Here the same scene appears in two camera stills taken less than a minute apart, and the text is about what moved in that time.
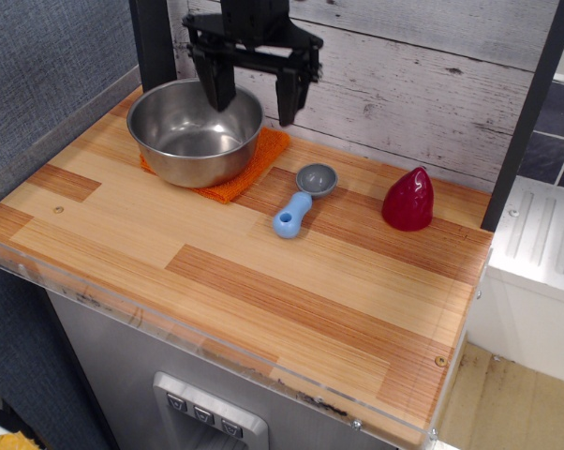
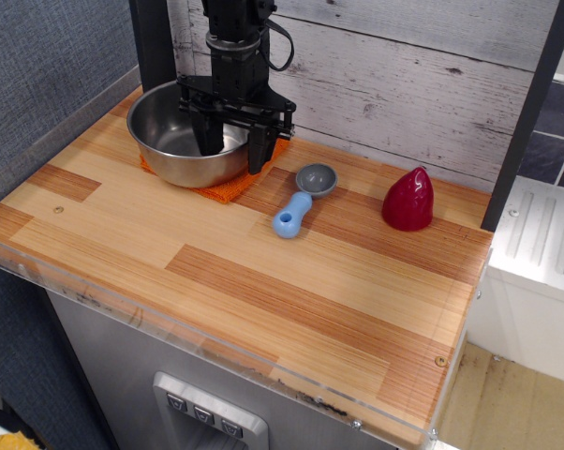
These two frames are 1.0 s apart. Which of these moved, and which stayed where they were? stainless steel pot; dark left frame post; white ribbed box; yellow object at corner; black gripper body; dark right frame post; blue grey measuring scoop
Moved: black gripper body
Stayed: white ribbed box; blue grey measuring scoop; dark right frame post; stainless steel pot; yellow object at corner; dark left frame post
